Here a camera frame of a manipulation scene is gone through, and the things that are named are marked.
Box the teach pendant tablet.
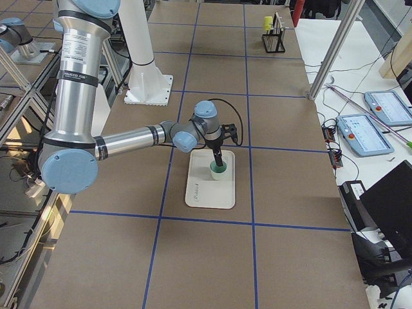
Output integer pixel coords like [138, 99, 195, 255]
[336, 113, 395, 157]
[364, 91, 411, 126]

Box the red cylinder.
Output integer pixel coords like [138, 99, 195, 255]
[292, 0, 305, 28]

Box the teach pendant tablet far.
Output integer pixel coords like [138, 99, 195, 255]
[364, 91, 411, 126]

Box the aluminium frame post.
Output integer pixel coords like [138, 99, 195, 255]
[308, 0, 365, 101]

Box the metal reacher grabber tool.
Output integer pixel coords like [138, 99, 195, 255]
[325, 83, 411, 148]

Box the teach pendant tablet near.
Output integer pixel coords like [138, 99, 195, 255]
[336, 113, 395, 157]

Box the black laptop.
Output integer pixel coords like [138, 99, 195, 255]
[360, 160, 411, 258]

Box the cream rabbit tray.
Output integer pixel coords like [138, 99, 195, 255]
[185, 149, 236, 209]

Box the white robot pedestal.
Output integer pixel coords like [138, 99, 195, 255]
[118, 0, 173, 106]

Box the light green plastic cup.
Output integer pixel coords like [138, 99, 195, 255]
[209, 160, 227, 181]

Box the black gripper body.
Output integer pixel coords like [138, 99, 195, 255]
[205, 135, 224, 151]

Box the black wire cup rack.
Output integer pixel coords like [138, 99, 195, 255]
[261, 12, 286, 53]

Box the yellow plastic cup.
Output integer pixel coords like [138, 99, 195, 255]
[263, 16, 274, 32]

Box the black labelled box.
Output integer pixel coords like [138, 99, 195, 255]
[338, 180, 377, 231]

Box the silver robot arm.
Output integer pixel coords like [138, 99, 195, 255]
[39, 1, 223, 194]
[1, 17, 56, 64]

